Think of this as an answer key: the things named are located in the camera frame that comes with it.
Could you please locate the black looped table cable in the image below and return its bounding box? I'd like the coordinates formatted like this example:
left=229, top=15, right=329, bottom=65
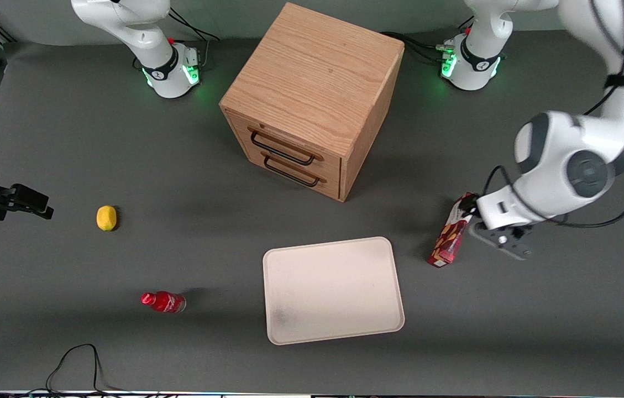
left=27, top=343, right=127, bottom=396

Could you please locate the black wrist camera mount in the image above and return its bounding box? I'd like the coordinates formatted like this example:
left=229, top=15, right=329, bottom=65
left=468, top=220, right=533, bottom=261

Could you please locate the black arm base cable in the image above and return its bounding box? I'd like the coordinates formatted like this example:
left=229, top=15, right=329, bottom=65
left=381, top=17, right=475, bottom=65
left=168, top=8, right=222, bottom=66

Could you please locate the wooden two-drawer cabinet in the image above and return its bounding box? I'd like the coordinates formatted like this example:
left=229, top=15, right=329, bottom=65
left=219, top=2, right=405, bottom=203

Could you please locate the yellow lemon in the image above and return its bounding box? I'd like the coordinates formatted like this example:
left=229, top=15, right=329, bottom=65
left=96, top=205, right=118, bottom=232

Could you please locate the red cookie box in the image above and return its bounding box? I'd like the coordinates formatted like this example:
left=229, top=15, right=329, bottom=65
left=428, top=192, right=478, bottom=268

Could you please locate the black wire drawer handle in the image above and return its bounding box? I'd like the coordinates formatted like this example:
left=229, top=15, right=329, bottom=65
left=261, top=153, right=327, bottom=188
left=248, top=127, right=324, bottom=166

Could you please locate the black left arm base cable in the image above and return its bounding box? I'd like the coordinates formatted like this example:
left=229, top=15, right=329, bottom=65
left=381, top=17, right=475, bottom=65

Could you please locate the black right arm base cable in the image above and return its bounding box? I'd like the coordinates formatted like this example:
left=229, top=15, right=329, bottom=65
left=168, top=8, right=222, bottom=66

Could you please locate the beige plastic tray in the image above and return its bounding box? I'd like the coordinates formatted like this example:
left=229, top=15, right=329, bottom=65
left=263, top=237, right=405, bottom=346

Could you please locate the red soda bottle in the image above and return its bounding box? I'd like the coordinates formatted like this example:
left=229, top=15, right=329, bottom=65
left=140, top=291, right=187, bottom=314

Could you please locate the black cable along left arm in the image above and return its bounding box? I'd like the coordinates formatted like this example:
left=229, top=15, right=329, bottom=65
left=480, top=0, right=624, bottom=229

